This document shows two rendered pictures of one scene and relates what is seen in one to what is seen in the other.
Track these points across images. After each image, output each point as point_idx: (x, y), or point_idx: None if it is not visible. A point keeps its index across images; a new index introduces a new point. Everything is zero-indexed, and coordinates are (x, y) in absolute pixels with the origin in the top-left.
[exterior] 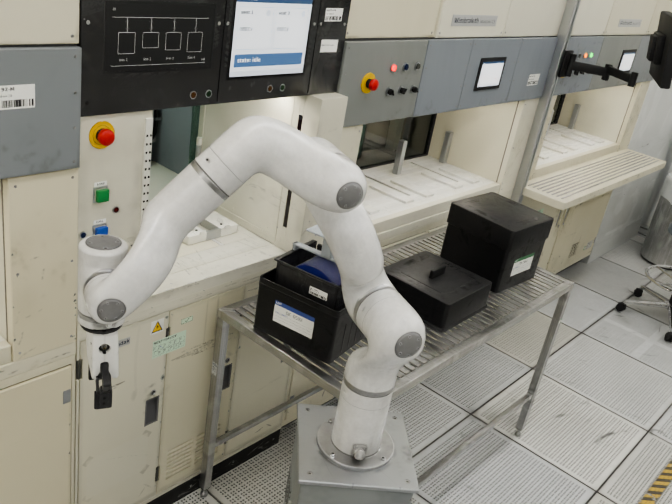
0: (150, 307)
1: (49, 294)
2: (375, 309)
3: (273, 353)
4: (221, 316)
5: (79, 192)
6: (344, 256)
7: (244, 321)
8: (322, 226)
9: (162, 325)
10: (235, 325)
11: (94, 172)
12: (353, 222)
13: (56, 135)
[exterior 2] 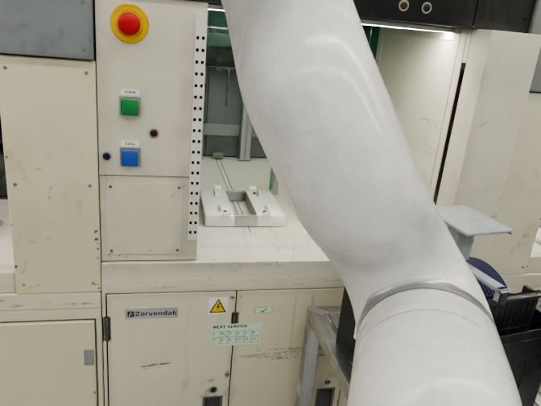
0: (207, 278)
1: (59, 221)
2: (379, 331)
3: (342, 387)
4: (309, 317)
5: (99, 97)
6: (269, 144)
7: (328, 331)
8: (236, 64)
9: (225, 306)
10: (317, 333)
11: (120, 74)
12: (291, 37)
13: (56, 7)
